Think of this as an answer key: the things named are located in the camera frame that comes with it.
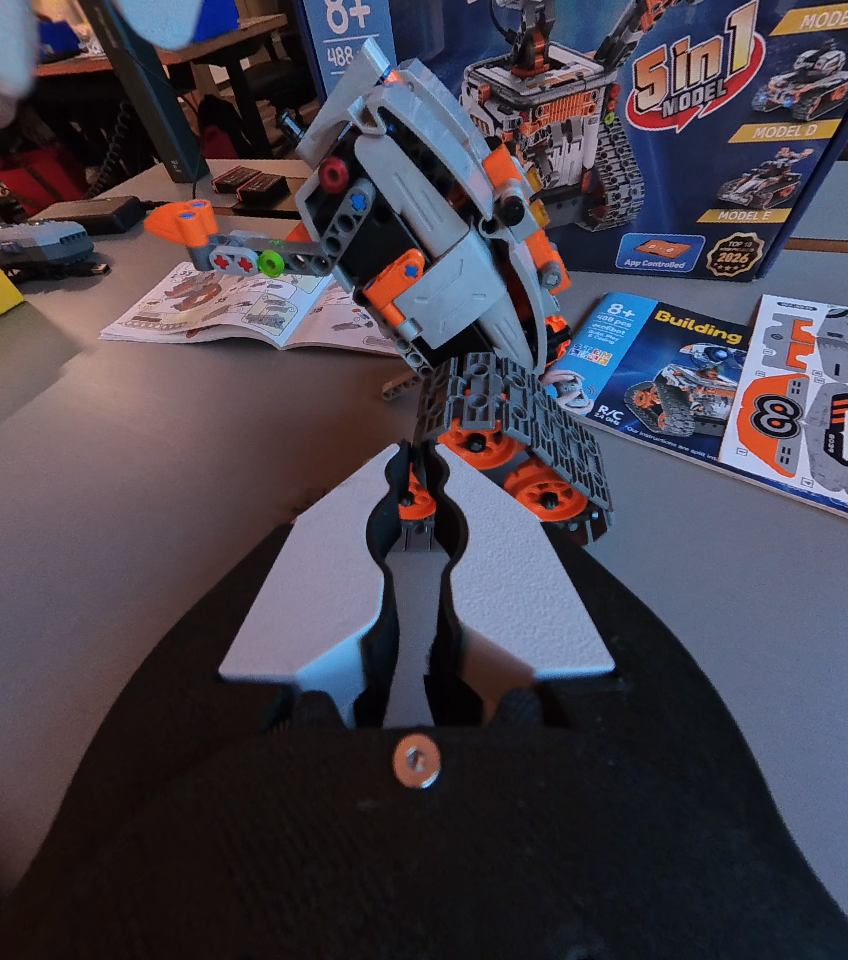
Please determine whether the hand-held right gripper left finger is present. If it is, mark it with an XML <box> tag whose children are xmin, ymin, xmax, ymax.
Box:
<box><xmin>218</xmin><ymin>442</ymin><xmax>410</xmax><ymax>727</ymax></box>

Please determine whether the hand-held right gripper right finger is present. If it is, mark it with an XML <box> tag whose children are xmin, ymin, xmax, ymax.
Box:
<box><xmin>424</xmin><ymin>441</ymin><xmax>616</xmax><ymax>727</ymax></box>

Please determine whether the blue storage bin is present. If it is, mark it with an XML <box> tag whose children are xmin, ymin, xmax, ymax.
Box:
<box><xmin>37</xmin><ymin>16</ymin><xmax>83</xmax><ymax>54</ymax></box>
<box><xmin>195</xmin><ymin>0</ymin><xmax>263</xmax><ymax>42</ymax></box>

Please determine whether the long wooden table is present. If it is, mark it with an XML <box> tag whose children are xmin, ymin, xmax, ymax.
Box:
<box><xmin>34</xmin><ymin>13</ymin><xmax>291</xmax><ymax>159</ymax></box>

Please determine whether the open instruction booklet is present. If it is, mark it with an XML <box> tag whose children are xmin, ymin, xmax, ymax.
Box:
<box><xmin>100</xmin><ymin>261</ymin><xmax>404</xmax><ymax>355</ymax></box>

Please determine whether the blue toy robot box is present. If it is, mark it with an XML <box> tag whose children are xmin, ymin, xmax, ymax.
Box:
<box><xmin>296</xmin><ymin>0</ymin><xmax>848</xmax><ymax>284</ymax></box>

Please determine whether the blue cover booklet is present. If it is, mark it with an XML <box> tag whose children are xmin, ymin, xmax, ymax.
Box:
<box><xmin>547</xmin><ymin>291</ymin><xmax>755</xmax><ymax>470</ymax></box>

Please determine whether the dark slim upright device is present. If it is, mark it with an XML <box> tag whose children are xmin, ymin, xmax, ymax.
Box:
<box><xmin>79</xmin><ymin>0</ymin><xmax>212</xmax><ymax>183</ymax></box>

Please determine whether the black power adapter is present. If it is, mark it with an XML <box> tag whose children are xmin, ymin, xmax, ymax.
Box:
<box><xmin>34</xmin><ymin>196</ymin><xmax>146</xmax><ymax>236</ymax></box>

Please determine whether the grey desk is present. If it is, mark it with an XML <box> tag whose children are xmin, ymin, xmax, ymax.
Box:
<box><xmin>0</xmin><ymin>157</ymin><xmax>848</xmax><ymax>960</ymax></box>

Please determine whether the black usb plug cable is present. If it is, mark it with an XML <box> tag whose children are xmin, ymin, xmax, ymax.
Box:
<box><xmin>15</xmin><ymin>258</ymin><xmax>111</xmax><ymax>282</ymax></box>

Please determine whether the dark grey toy track belt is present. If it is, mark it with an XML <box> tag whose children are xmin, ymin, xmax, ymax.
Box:
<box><xmin>394</xmin><ymin>352</ymin><xmax>614</xmax><ymax>555</ymax></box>

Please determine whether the grey orange block toy robot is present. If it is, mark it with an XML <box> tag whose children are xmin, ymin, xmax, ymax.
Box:
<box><xmin>143</xmin><ymin>37</ymin><xmax>576</xmax><ymax>541</ymax></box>

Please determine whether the sticker sheet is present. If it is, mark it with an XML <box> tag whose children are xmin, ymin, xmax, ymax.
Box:
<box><xmin>716</xmin><ymin>294</ymin><xmax>848</xmax><ymax>537</ymax></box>

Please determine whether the grey device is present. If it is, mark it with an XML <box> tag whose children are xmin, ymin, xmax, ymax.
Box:
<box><xmin>0</xmin><ymin>221</ymin><xmax>96</xmax><ymax>273</ymax></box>

